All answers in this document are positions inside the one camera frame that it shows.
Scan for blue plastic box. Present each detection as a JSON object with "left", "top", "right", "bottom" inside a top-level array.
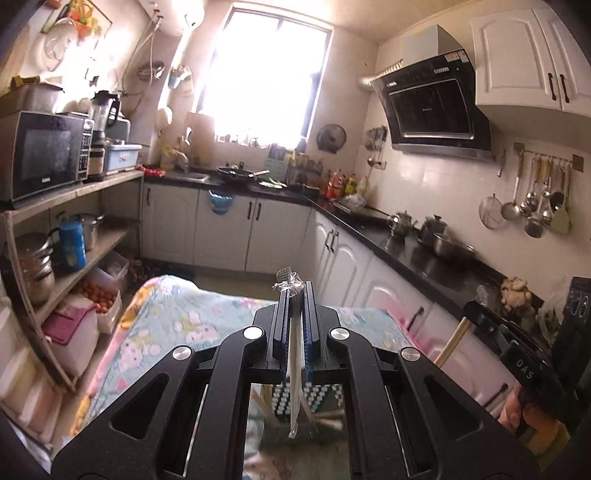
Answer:
[{"left": 105, "top": 144, "right": 142, "bottom": 175}]

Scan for chopsticks pair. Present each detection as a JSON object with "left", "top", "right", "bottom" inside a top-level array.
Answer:
[{"left": 274, "top": 267, "right": 305, "bottom": 440}]

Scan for small wall fan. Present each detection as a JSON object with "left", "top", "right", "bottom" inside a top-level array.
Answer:
[{"left": 317, "top": 124, "right": 348, "bottom": 154}]

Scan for wire strainer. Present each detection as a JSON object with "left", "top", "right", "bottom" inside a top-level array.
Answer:
[{"left": 479, "top": 193, "right": 505, "bottom": 230}]

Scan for steel kettle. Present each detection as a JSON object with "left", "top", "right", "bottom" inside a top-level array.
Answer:
[{"left": 388, "top": 211, "right": 418, "bottom": 238}]

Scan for black frying pan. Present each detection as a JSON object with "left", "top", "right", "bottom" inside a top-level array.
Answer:
[{"left": 216, "top": 163, "right": 270, "bottom": 184}]

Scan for blue canister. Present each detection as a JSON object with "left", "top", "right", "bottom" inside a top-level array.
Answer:
[{"left": 58, "top": 216, "right": 87, "bottom": 271}]

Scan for white water heater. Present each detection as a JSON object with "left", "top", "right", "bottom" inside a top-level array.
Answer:
[{"left": 139, "top": 0, "right": 206, "bottom": 37}]

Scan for black blender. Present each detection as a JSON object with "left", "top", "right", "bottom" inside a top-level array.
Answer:
[{"left": 91, "top": 90, "right": 120, "bottom": 148}]

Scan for black microwave oven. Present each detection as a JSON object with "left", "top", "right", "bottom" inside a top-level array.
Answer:
[{"left": 1, "top": 111, "right": 94, "bottom": 205}]

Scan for large steel pot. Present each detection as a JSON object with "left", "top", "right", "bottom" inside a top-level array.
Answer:
[{"left": 433, "top": 233, "right": 477, "bottom": 261}]

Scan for black kettle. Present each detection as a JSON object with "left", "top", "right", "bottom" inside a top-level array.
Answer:
[{"left": 418, "top": 215, "right": 447, "bottom": 248}]

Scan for fruit picture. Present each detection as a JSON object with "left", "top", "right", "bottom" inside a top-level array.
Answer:
[{"left": 41, "top": 0, "right": 112, "bottom": 41}]

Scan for right hand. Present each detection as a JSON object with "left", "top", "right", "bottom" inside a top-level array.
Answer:
[{"left": 499, "top": 383, "right": 570, "bottom": 462}]

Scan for Hello Kitty table cloth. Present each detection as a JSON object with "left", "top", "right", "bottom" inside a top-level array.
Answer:
[{"left": 68, "top": 274, "right": 417, "bottom": 480}]

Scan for black range hood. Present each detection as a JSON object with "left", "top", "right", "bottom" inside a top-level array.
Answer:
[{"left": 363, "top": 25, "right": 493, "bottom": 162}]

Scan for green plastic utensil basket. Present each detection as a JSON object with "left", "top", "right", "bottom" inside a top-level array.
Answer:
[{"left": 271, "top": 382, "right": 345, "bottom": 420}]

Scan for steel stock pot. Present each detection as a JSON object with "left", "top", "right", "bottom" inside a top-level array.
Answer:
[{"left": 16, "top": 232, "right": 55, "bottom": 305}]

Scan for wrapped chopsticks in basket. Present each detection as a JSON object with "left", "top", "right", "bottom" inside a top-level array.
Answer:
[{"left": 434, "top": 316, "right": 472, "bottom": 368}]

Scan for steel ladle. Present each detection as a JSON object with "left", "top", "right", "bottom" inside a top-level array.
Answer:
[{"left": 501, "top": 147, "right": 524, "bottom": 221}]

